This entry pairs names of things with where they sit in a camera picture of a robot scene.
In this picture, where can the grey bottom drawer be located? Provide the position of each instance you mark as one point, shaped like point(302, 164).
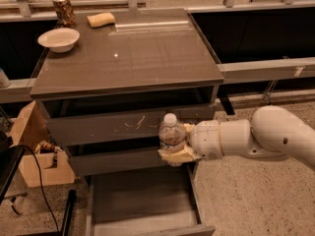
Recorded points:
point(160, 201)

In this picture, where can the grey middle drawer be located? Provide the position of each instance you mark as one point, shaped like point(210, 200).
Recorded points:
point(101, 158)

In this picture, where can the black table edge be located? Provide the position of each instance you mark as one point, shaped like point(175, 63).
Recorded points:
point(9, 163)

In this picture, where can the clear plastic water bottle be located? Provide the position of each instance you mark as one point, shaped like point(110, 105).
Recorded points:
point(172, 134)

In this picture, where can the patterned drink can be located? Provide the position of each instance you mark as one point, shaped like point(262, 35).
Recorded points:
point(65, 13)

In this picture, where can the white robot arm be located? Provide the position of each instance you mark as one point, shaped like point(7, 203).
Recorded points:
point(272, 131)

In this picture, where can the white bowl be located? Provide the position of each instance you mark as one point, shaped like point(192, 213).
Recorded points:
point(59, 40)

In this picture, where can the grey drawer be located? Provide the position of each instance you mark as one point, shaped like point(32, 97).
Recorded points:
point(101, 158)
point(110, 127)
point(160, 201)

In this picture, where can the metal railing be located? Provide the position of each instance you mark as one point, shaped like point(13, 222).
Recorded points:
point(264, 37)

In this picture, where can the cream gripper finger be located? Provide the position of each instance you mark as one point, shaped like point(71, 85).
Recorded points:
point(189, 129)
point(187, 154)

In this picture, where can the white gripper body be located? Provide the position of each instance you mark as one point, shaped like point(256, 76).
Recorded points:
point(205, 139)

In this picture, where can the cardboard box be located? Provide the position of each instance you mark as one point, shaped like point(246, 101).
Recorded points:
point(50, 165)

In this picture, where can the yellow sponge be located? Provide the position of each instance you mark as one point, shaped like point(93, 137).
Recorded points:
point(100, 20)

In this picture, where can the black stand leg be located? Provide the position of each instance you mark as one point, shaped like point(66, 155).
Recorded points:
point(68, 213)

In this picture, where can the grey top drawer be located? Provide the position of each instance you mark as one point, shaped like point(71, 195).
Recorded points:
point(110, 127)

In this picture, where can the grey drawer cabinet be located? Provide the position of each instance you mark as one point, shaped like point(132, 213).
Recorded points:
point(148, 59)

